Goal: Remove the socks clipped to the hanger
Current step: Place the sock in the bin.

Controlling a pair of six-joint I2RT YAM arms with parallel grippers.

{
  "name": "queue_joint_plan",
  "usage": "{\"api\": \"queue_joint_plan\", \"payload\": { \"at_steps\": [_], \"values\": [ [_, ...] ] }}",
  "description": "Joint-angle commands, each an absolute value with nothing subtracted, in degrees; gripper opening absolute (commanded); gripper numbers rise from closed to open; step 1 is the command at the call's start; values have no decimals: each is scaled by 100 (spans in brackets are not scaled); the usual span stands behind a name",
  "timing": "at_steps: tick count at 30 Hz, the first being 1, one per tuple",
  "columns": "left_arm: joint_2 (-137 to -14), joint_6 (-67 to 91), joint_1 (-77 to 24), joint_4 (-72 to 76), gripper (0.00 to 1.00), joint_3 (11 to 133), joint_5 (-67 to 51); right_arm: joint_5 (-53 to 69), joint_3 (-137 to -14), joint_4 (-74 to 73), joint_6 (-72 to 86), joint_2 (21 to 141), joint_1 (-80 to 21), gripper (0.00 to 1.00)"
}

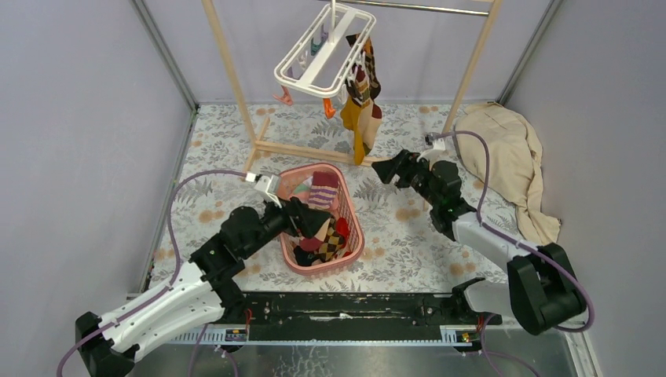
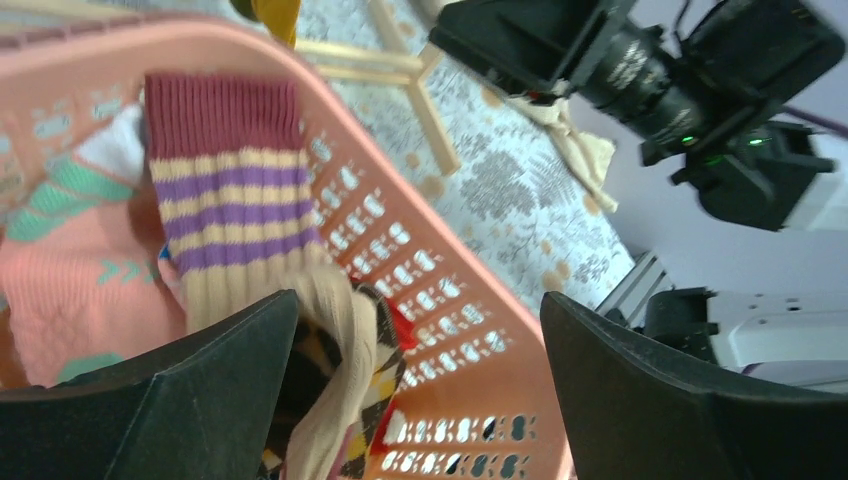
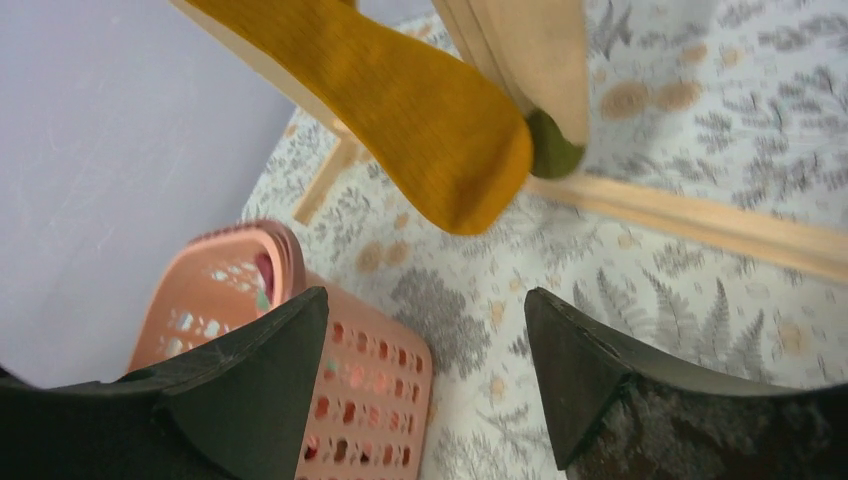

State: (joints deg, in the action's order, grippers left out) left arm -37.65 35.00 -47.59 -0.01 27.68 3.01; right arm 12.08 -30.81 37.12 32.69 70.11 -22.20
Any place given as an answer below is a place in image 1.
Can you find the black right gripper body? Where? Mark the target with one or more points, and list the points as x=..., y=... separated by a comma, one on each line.
x=415, y=174

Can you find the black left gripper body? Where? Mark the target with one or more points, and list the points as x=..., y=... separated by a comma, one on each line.
x=287, y=223

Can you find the brown argyle sock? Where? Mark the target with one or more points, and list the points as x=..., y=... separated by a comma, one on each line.
x=370, y=69
x=332, y=244

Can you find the red snowflake sock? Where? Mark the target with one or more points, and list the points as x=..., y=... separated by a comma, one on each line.
x=342, y=228

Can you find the navy sock red cuff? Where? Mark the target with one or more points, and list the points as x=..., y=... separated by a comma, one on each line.
x=304, y=258

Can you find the pink laundry basket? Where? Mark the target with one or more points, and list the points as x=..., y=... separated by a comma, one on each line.
x=296, y=183

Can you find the beige purple striped sock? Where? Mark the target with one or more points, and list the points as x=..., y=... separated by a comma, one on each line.
x=323, y=190

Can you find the mustard yellow sock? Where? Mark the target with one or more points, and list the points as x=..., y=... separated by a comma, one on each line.
x=357, y=118

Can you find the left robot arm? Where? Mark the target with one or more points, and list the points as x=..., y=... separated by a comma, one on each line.
x=201, y=291

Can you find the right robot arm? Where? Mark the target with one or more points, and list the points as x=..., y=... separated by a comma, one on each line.
x=541, y=291

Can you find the white plastic clip hanger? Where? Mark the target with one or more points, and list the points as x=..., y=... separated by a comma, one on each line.
x=321, y=60

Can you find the floral patterned mat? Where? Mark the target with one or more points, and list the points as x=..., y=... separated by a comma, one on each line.
x=402, y=250

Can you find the orange clothes peg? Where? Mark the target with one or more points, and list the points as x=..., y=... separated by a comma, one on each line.
x=329, y=109

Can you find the beige cloth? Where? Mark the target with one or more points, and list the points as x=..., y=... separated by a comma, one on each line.
x=515, y=164

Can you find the pink clothes peg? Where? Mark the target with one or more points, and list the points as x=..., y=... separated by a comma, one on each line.
x=285, y=97

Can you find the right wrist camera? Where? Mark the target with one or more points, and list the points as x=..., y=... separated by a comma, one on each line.
x=437, y=145

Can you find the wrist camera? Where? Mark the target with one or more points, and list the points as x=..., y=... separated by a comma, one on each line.
x=437, y=145
x=266, y=186

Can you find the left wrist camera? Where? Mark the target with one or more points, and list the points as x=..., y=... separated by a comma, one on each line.
x=266, y=186

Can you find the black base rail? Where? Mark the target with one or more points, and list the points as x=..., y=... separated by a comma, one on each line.
x=357, y=317

